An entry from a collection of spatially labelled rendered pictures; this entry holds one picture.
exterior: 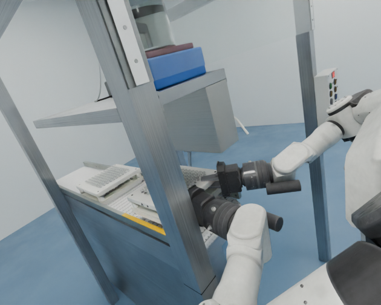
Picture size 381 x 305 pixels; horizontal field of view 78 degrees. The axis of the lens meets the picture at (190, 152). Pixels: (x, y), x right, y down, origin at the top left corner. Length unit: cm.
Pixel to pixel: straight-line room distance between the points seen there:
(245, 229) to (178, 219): 14
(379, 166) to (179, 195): 34
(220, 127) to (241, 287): 43
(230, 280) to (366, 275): 25
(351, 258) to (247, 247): 25
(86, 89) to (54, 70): 50
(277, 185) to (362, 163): 41
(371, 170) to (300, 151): 41
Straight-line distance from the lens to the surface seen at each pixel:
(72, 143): 407
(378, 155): 34
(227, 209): 57
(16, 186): 385
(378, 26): 397
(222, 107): 71
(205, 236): 76
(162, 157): 47
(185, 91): 60
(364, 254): 25
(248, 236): 48
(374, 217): 23
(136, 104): 43
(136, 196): 84
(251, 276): 46
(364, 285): 24
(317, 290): 26
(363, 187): 37
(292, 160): 73
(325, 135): 82
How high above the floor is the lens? 137
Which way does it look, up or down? 20 degrees down
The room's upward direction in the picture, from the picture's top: 16 degrees counter-clockwise
